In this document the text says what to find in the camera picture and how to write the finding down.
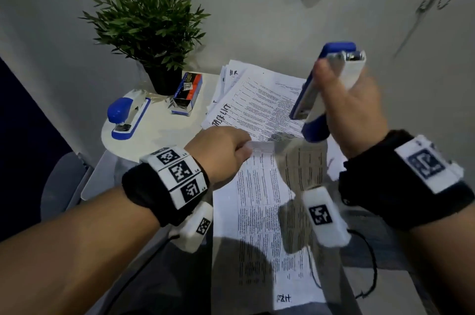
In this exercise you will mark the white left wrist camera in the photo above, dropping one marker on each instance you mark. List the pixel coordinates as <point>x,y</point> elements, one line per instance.
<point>189,233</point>

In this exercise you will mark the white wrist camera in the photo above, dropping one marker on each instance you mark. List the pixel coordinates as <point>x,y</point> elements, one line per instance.
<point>189,233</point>
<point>326,229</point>

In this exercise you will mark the blue white stapler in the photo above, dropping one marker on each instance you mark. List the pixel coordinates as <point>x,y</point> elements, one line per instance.
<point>118,110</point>
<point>315,129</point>

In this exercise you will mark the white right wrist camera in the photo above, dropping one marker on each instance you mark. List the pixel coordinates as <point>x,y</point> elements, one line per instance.
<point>326,229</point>

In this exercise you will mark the person's right hand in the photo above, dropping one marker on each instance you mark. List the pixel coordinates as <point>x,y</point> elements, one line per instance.
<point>356,118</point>

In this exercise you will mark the person's left hand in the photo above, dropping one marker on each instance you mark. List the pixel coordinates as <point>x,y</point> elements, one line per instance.
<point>219,155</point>

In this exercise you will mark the person's left forearm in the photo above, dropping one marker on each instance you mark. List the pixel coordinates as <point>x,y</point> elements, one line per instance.
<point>74,259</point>

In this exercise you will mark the blue staples box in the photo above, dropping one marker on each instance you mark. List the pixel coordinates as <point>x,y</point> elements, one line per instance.
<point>187,93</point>

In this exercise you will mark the green potted plant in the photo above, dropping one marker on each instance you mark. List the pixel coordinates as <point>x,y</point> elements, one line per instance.
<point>148,17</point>

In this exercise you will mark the person's grey trousers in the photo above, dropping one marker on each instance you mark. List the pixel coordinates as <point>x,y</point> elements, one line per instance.
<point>167,285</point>

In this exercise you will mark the grey round stool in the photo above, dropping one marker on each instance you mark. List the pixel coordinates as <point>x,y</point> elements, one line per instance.
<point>61,188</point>

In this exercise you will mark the stack of printed papers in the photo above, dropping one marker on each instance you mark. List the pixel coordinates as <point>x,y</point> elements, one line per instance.
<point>259,103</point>

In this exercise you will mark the printed paper bundle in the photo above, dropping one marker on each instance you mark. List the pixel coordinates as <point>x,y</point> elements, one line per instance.
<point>252,214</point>

